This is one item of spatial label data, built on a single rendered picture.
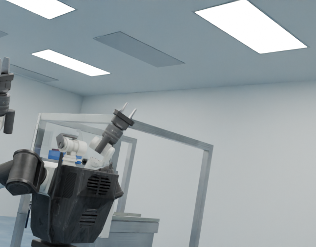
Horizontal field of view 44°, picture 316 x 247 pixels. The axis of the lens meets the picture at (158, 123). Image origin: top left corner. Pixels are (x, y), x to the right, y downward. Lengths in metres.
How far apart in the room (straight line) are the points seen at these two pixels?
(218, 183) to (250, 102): 1.30
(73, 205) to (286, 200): 4.24
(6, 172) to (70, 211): 0.28
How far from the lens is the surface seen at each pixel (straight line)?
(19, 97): 8.75
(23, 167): 1.52
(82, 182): 1.50
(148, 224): 4.04
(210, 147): 3.51
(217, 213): 6.07
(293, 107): 5.66
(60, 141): 1.68
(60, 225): 1.55
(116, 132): 1.96
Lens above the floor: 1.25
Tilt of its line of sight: 8 degrees up
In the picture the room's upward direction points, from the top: 10 degrees clockwise
